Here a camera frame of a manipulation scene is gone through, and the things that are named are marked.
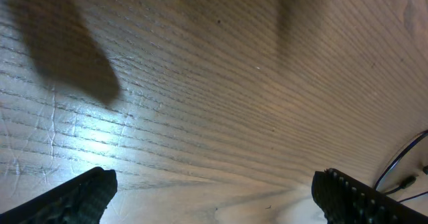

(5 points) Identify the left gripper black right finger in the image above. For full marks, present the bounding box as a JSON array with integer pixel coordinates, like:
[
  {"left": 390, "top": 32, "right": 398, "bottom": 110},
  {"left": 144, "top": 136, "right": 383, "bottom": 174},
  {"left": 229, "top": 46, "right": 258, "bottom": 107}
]
[{"left": 312, "top": 169, "right": 427, "bottom": 224}]

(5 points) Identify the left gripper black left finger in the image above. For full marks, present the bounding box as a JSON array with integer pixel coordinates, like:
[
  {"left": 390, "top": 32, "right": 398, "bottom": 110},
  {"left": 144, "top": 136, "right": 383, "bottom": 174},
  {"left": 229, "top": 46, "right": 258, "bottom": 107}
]
[{"left": 1, "top": 166, "right": 118, "bottom": 224}]

